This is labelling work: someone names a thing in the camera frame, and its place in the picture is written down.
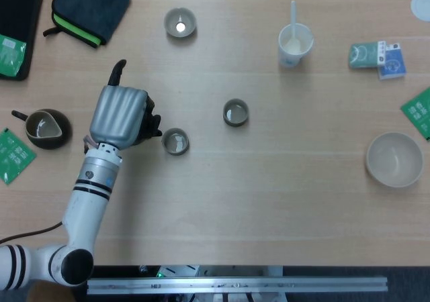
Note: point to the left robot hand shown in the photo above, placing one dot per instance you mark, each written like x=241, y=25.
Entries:
x=117, y=117

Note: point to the black teapot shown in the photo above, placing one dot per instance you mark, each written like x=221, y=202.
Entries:
x=158, y=133

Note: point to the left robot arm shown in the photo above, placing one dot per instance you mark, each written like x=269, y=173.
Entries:
x=87, y=208

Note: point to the dark teacup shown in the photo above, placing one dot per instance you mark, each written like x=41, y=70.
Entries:
x=175, y=142
x=236, y=114

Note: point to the small grey bowl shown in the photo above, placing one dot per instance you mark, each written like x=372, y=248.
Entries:
x=180, y=21

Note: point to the white paper cup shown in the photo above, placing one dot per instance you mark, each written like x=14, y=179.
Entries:
x=289, y=58

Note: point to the green tea packet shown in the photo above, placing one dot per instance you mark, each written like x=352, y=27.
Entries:
x=10, y=55
x=418, y=114
x=15, y=156

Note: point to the dark grey folded towel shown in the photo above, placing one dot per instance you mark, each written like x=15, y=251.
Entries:
x=94, y=3

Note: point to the black tray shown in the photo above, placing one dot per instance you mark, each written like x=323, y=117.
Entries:
x=16, y=10

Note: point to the white plastic spoon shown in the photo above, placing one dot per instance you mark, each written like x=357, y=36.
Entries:
x=294, y=20

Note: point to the green tissue pack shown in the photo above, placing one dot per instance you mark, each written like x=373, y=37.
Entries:
x=364, y=55

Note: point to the beige bowl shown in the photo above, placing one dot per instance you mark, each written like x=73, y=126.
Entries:
x=394, y=159

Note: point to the blue and white box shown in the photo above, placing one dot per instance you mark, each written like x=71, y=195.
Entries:
x=393, y=63

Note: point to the aluminium rail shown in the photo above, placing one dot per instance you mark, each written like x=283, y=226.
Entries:
x=235, y=285

